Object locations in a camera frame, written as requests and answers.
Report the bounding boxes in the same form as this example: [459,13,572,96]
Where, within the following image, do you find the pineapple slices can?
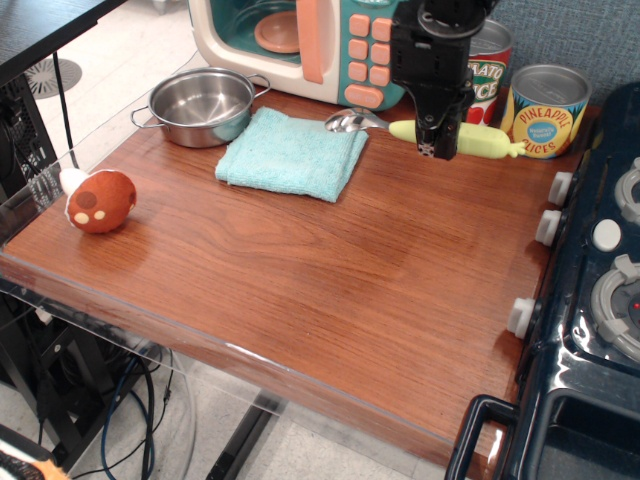
[500,64,592,159]

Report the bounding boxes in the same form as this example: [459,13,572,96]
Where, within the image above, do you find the white stove knob middle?
[535,210,562,247]

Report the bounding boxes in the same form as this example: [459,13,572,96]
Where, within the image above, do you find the white stove knob rear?
[548,171,573,206]

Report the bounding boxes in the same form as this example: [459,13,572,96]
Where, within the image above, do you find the black desk top left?
[1,0,124,85]

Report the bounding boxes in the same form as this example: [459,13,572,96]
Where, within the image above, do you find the yellow plush object corner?
[1,452,69,480]

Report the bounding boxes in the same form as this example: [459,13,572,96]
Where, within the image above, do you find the clear acrylic table guard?
[0,44,506,466]

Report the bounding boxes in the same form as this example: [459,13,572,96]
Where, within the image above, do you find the blue cable under table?
[99,357,154,480]

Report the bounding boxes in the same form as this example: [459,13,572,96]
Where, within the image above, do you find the white stove knob front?
[507,298,536,339]

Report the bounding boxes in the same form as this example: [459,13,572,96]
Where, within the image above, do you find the black table leg frame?
[205,394,280,480]

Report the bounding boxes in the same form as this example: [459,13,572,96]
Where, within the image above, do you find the tomato sauce can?
[466,20,513,125]

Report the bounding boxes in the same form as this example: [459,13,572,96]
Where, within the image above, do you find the teal toy microwave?
[188,0,404,111]

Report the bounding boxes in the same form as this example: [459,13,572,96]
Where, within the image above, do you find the light blue folded towel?
[215,107,368,203]

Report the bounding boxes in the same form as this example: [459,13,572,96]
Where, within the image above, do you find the white stove knob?
[535,210,562,247]
[507,298,536,339]
[548,171,573,206]

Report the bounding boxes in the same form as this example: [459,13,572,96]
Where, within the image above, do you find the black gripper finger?
[415,127,436,158]
[435,120,458,160]

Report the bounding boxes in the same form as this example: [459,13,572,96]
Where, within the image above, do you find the black computer tower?
[1,74,57,203]

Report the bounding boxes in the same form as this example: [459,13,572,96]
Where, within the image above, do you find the small steel pot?
[130,67,271,149]

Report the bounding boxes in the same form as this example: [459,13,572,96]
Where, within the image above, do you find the dark blue toy stove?
[446,83,639,479]

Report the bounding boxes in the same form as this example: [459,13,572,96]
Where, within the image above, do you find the brown plush mushroom toy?
[59,168,137,234]

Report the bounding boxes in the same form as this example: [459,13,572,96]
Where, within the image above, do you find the yellow handled metal spoon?
[324,107,526,159]

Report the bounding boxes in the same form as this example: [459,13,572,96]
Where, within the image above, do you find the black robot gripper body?
[391,1,495,131]

